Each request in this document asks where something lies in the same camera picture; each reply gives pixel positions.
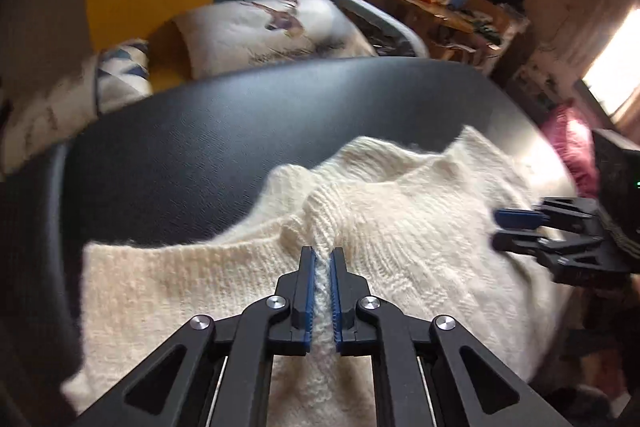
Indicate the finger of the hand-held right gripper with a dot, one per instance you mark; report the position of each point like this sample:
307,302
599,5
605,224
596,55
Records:
520,218
565,252

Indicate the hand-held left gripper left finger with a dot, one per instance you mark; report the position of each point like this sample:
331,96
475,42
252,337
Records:
311,307

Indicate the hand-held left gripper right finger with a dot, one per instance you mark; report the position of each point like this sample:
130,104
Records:
334,307

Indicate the cream knit sweater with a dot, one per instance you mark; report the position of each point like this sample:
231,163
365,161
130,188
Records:
425,227

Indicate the pink bedding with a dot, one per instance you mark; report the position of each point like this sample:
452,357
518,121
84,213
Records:
572,142

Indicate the bright side window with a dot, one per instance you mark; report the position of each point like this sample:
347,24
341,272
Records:
612,67

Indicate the wooden desk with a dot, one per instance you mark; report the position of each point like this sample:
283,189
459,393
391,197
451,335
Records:
430,9

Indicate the deer print pillow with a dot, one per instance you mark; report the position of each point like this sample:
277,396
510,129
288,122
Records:
235,37

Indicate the triangle pattern pillow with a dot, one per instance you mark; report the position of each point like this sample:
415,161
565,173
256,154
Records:
65,102

